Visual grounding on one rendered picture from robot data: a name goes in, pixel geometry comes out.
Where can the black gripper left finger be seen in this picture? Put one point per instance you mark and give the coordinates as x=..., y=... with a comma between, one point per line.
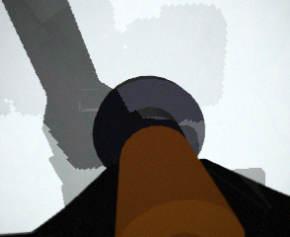
x=92, y=213

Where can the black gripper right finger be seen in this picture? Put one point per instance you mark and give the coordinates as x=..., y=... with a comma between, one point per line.
x=262, y=211

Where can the orange knob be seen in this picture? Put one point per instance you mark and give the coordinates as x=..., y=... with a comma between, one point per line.
x=165, y=191

